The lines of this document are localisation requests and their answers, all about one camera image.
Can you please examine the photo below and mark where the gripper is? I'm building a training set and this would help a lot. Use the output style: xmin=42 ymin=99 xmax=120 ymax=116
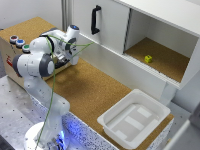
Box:
xmin=53 ymin=45 xmax=72 ymax=66

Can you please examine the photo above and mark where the wooden drawer box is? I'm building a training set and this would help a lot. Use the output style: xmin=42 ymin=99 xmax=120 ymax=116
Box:
xmin=0 ymin=16 xmax=73 ymax=85

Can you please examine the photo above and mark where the green button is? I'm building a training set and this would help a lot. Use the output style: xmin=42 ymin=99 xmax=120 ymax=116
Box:
xmin=21 ymin=44 xmax=32 ymax=54

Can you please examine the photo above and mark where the blue button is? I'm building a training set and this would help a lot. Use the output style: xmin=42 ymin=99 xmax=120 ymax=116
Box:
xmin=15 ymin=38 xmax=26 ymax=48

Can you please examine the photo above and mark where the red button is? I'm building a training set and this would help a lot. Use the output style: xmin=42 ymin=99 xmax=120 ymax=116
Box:
xmin=9 ymin=35 xmax=19 ymax=44

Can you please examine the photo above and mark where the white sliding door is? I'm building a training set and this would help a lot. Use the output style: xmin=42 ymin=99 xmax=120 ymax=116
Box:
xmin=72 ymin=0 xmax=131 ymax=56

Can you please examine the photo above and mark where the yellow block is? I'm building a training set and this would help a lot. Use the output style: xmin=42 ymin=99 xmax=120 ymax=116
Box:
xmin=144 ymin=54 xmax=154 ymax=64

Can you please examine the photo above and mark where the white plastic box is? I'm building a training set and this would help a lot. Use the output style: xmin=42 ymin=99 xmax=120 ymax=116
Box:
xmin=96 ymin=88 xmax=172 ymax=150

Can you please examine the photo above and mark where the white cabinet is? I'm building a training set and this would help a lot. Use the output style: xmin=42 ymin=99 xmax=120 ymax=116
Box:
xmin=61 ymin=0 xmax=200 ymax=108

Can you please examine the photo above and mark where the green cable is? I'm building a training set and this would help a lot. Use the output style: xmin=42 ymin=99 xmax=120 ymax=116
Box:
xmin=33 ymin=33 xmax=97 ymax=150

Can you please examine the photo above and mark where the black door handle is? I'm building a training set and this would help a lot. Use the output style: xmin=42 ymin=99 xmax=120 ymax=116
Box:
xmin=90 ymin=4 xmax=102 ymax=36

